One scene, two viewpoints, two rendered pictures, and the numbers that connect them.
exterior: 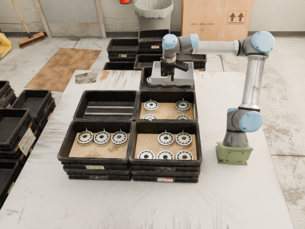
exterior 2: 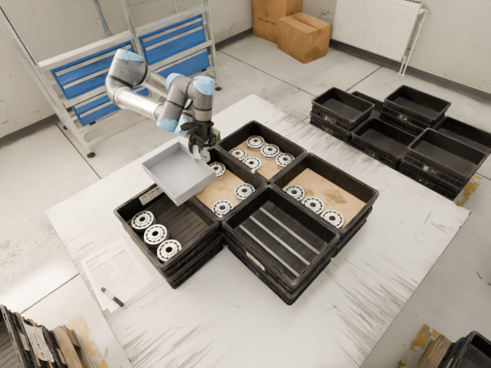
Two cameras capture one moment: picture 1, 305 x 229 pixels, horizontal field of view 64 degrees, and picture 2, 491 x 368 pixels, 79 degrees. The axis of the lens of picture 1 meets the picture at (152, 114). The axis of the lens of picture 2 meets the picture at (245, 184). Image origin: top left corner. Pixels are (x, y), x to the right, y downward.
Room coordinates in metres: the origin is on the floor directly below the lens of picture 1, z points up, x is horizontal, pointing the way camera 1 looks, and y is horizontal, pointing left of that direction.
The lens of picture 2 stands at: (1.79, 0.67, 1.97)
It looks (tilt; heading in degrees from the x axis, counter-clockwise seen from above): 49 degrees down; 224
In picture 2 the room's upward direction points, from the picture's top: 5 degrees counter-clockwise
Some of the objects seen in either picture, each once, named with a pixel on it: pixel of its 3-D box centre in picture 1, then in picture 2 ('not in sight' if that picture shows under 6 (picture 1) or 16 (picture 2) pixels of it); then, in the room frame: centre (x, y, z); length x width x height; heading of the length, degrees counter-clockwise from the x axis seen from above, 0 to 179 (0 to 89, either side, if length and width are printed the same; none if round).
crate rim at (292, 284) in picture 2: (107, 105); (279, 229); (1.24, 0.30, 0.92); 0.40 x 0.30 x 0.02; 84
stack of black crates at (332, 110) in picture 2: not in sight; (337, 125); (-0.19, -0.11, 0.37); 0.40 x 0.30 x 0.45; 83
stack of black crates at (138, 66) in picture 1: (152, 73); not in sight; (2.44, -0.03, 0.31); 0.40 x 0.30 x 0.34; 83
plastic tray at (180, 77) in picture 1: (172, 72); (178, 171); (1.35, -0.15, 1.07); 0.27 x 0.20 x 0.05; 82
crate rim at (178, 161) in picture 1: (165, 141); (260, 149); (0.90, -0.07, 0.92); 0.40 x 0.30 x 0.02; 84
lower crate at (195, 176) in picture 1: (165, 156); not in sight; (0.90, -0.07, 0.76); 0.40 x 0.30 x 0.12; 84
